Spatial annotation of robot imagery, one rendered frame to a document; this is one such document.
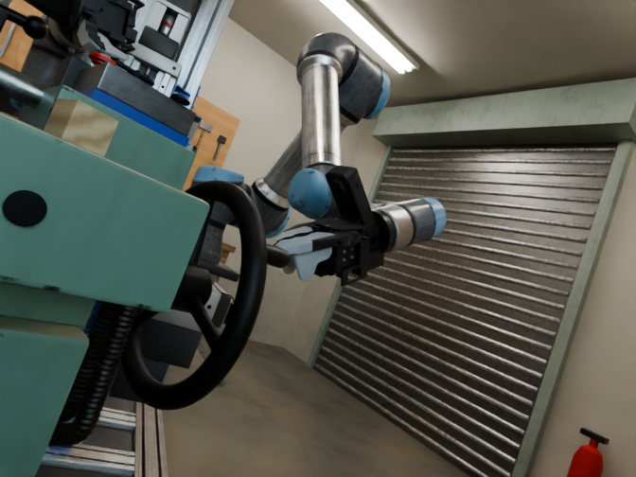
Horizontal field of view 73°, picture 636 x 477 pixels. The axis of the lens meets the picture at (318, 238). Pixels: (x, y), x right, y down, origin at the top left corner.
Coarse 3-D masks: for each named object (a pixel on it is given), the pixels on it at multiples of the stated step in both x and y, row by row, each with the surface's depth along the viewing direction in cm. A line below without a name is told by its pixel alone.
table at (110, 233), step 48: (0, 144) 15; (48, 144) 16; (0, 192) 16; (48, 192) 17; (96, 192) 18; (144, 192) 19; (0, 240) 16; (48, 240) 17; (96, 240) 18; (144, 240) 20; (192, 240) 21; (48, 288) 17; (96, 288) 19; (144, 288) 20
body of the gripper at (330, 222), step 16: (320, 224) 60; (336, 224) 60; (352, 224) 60; (384, 224) 65; (352, 240) 59; (368, 240) 64; (384, 240) 65; (336, 256) 59; (352, 256) 61; (368, 256) 65; (320, 272) 62; (336, 272) 60; (352, 272) 64
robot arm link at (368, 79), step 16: (352, 64) 92; (368, 64) 95; (352, 80) 94; (368, 80) 95; (384, 80) 98; (352, 96) 97; (368, 96) 97; (384, 96) 99; (352, 112) 99; (368, 112) 101; (288, 160) 106; (272, 176) 108; (288, 176) 107; (256, 192) 109; (272, 192) 109; (272, 208) 109; (288, 208) 113; (272, 224) 113
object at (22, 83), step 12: (0, 12) 34; (0, 24) 34; (0, 72) 37; (12, 72) 38; (0, 84) 38; (12, 84) 38; (24, 84) 39; (36, 84) 39; (12, 96) 39; (24, 96) 39; (36, 96) 39
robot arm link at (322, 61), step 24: (312, 48) 86; (336, 48) 88; (312, 72) 84; (336, 72) 87; (312, 96) 81; (336, 96) 83; (312, 120) 78; (336, 120) 80; (312, 144) 76; (336, 144) 76; (312, 168) 73; (288, 192) 72; (312, 192) 68; (312, 216) 72; (336, 216) 72
